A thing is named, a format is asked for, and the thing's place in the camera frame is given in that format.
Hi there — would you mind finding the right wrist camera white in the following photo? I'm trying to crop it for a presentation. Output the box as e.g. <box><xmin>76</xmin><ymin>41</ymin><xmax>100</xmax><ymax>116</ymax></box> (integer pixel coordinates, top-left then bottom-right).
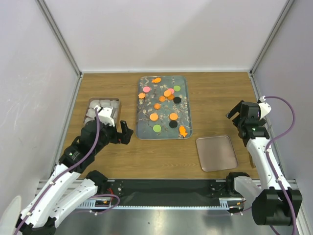
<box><xmin>257</xmin><ymin>96</ymin><xmax>271</xmax><ymax>120</ymax></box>

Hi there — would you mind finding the brown translucent box lid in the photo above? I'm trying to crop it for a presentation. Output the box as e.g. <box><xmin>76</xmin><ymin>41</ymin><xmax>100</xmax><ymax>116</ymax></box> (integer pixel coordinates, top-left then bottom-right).
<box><xmin>196</xmin><ymin>135</ymin><xmax>238</xmax><ymax>172</ymax></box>

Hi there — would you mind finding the green round cookie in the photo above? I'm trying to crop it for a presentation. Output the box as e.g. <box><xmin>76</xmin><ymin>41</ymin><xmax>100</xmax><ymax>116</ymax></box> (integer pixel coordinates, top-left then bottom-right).
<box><xmin>153</xmin><ymin>124</ymin><xmax>162</xmax><ymax>133</ymax></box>
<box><xmin>173</xmin><ymin>85</ymin><xmax>181</xmax><ymax>92</ymax></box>

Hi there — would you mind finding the pink round cookie left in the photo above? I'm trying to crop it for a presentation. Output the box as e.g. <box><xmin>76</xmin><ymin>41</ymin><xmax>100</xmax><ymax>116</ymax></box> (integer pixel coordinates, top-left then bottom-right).
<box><xmin>142</xmin><ymin>86</ymin><xmax>151</xmax><ymax>93</ymax></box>

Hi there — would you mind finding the black round cookie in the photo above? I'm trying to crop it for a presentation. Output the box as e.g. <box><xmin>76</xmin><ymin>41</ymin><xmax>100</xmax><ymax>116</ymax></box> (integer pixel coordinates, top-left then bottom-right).
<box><xmin>173</xmin><ymin>97</ymin><xmax>181</xmax><ymax>104</ymax></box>
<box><xmin>169</xmin><ymin>120</ymin><xmax>178</xmax><ymax>128</ymax></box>

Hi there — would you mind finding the green round cookie top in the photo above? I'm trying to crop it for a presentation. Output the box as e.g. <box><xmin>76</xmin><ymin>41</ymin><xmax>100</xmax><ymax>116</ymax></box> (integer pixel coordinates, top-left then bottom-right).
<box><xmin>173</xmin><ymin>85</ymin><xmax>181</xmax><ymax>92</ymax></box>

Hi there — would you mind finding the orange fish cookie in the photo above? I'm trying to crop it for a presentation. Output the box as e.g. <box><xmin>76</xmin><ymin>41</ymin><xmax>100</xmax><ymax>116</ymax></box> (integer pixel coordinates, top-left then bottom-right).
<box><xmin>152</xmin><ymin>77</ymin><xmax>161</xmax><ymax>84</ymax></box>
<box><xmin>179</xmin><ymin>126</ymin><xmax>188</xmax><ymax>138</ymax></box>

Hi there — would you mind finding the small orange flower cookie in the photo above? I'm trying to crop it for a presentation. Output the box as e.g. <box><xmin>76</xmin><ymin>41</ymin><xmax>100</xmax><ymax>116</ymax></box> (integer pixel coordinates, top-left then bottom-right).
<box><xmin>154</xmin><ymin>103</ymin><xmax>161</xmax><ymax>110</ymax></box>

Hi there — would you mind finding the orange round cookie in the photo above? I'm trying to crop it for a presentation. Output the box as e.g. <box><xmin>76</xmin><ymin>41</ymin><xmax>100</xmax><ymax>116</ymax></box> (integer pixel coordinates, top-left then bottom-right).
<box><xmin>149</xmin><ymin>113</ymin><xmax>158</xmax><ymax>121</ymax></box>
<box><xmin>163</xmin><ymin>90</ymin><xmax>172</xmax><ymax>97</ymax></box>
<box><xmin>169</xmin><ymin>113</ymin><xmax>178</xmax><ymax>120</ymax></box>

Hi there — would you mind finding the purple cable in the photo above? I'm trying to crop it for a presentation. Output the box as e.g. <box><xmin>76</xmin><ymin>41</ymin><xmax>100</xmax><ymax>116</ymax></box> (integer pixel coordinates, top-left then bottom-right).
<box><xmin>13</xmin><ymin>109</ymin><xmax>121</xmax><ymax>235</ymax></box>
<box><xmin>227</xmin><ymin>95</ymin><xmax>300</xmax><ymax>235</ymax></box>

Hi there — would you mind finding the orange fish cookie bottom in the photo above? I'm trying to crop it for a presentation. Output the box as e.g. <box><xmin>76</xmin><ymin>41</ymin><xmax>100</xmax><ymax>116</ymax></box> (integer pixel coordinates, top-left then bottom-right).
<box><xmin>179</xmin><ymin>126</ymin><xmax>188</xmax><ymax>138</ymax></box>

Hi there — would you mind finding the orange round cookie stacked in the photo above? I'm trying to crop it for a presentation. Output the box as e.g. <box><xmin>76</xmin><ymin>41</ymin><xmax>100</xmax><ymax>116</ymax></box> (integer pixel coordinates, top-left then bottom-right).
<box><xmin>163</xmin><ymin>90</ymin><xmax>172</xmax><ymax>97</ymax></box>

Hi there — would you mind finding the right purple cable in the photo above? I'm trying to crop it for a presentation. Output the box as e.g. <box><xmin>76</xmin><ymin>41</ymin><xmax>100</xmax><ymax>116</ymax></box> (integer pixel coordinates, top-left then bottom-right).
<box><xmin>227</xmin><ymin>95</ymin><xmax>300</xmax><ymax>235</ymax></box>

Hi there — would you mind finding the orange flower cookie centre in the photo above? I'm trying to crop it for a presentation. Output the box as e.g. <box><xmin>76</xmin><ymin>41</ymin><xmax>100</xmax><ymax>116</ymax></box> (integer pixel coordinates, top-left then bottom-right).
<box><xmin>159</xmin><ymin>96</ymin><xmax>166</xmax><ymax>102</ymax></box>

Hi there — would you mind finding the orange fish cookie top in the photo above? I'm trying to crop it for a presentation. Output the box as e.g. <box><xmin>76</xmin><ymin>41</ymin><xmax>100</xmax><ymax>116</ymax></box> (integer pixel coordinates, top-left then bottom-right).
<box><xmin>152</xmin><ymin>77</ymin><xmax>161</xmax><ymax>84</ymax></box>

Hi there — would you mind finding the floral patterned metal tray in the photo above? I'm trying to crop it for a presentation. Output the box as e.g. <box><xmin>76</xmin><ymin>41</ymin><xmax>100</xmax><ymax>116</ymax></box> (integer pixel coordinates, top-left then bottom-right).
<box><xmin>135</xmin><ymin>75</ymin><xmax>192</xmax><ymax>140</ymax></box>

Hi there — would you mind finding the aluminium frame rail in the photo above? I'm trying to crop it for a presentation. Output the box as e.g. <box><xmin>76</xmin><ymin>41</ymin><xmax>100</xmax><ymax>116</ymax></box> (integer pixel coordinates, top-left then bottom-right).
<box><xmin>31</xmin><ymin>171</ymin><xmax>302</xmax><ymax>212</ymax></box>

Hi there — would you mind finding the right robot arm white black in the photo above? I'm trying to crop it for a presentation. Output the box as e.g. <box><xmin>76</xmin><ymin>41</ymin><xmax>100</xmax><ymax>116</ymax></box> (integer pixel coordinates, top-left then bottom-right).
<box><xmin>225</xmin><ymin>97</ymin><xmax>302</xmax><ymax>226</ymax></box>

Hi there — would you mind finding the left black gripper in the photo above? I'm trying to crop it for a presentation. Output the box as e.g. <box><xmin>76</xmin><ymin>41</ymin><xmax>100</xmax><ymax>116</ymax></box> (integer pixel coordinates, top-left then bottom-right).
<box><xmin>92</xmin><ymin>119</ymin><xmax>133</xmax><ymax>154</ymax></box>

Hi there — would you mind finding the green round cookie bottom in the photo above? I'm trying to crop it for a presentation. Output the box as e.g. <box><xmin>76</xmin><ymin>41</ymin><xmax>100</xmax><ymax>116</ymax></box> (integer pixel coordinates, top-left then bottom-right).
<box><xmin>153</xmin><ymin>124</ymin><xmax>162</xmax><ymax>133</ymax></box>

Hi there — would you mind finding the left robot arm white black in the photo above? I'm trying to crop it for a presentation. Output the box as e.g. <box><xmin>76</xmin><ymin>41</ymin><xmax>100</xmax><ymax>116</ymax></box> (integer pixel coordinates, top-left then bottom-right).
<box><xmin>14</xmin><ymin>118</ymin><xmax>134</xmax><ymax>235</ymax></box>

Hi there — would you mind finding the black round cookie top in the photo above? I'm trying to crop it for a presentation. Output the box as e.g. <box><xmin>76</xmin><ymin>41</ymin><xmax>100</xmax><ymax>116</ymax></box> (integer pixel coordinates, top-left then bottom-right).
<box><xmin>173</xmin><ymin>97</ymin><xmax>181</xmax><ymax>104</ymax></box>

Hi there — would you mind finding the clear box with paper cups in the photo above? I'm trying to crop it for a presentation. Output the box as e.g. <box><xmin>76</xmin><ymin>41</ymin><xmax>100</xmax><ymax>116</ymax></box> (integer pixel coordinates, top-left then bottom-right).
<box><xmin>83</xmin><ymin>97</ymin><xmax>121</xmax><ymax>127</ymax></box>

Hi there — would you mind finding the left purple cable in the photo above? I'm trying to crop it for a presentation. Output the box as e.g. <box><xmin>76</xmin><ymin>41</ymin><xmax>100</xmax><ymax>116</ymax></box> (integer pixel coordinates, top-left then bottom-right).
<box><xmin>13</xmin><ymin>109</ymin><xmax>121</xmax><ymax>235</ymax></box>

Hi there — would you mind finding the black round cookie bottom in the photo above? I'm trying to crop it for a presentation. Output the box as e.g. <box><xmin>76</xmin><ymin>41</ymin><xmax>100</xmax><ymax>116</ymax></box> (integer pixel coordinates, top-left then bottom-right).
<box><xmin>169</xmin><ymin>120</ymin><xmax>178</xmax><ymax>128</ymax></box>

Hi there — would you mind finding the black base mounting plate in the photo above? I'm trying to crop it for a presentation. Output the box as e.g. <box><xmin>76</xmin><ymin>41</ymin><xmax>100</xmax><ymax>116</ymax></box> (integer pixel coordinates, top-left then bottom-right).
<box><xmin>79</xmin><ymin>179</ymin><xmax>255</xmax><ymax>208</ymax></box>

